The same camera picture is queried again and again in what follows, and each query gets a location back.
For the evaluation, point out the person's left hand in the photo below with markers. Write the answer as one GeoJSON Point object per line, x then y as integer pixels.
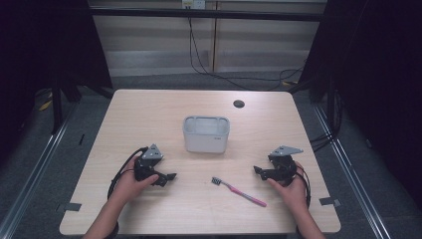
{"type": "Point", "coordinates": [127, 187]}

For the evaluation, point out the black horizontal bar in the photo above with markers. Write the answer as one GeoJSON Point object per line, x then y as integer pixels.
{"type": "Point", "coordinates": [205, 14]}

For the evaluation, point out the white wall socket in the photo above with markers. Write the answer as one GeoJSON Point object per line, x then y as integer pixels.
{"type": "Point", "coordinates": [194, 4]}

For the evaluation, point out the black curtain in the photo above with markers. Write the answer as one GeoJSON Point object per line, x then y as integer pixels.
{"type": "Point", "coordinates": [375, 83]}
{"type": "Point", "coordinates": [49, 46]}

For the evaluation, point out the grey tape strip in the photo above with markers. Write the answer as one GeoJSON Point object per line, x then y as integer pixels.
{"type": "Point", "coordinates": [329, 201]}
{"type": "Point", "coordinates": [70, 207]}

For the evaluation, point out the black metal stand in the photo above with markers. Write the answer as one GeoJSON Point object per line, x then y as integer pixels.
{"type": "Point", "coordinates": [57, 106]}

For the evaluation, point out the white plastic container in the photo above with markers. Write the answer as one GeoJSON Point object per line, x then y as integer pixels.
{"type": "Point", "coordinates": [205, 141]}

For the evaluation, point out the small black floor piece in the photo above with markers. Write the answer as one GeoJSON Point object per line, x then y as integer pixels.
{"type": "Point", "coordinates": [81, 139]}

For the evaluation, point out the metal floor rail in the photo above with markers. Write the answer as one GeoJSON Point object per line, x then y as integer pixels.
{"type": "Point", "coordinates": [348, 166]}
{"type": "Point", "coordinates": [40, 159]}

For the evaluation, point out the person's right hand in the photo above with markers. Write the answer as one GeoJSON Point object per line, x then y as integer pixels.
{"type": "Point", "coordinates": [295, 194]}

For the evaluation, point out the pink toothbrush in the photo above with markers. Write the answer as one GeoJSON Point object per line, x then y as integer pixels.
{"type": "Point", "coordinates": [244, 194]}

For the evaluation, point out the black table grommet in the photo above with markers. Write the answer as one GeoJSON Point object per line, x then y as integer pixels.
{"type": "Point", "coordinates": [239, 104]}

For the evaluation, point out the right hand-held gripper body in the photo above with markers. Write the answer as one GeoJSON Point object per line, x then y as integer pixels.
{"type": "Point", "coordinates": [282, 167]}

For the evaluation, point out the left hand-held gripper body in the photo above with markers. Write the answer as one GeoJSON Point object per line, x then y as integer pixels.
{"type": "Point", "coordinates": [148, 164]}

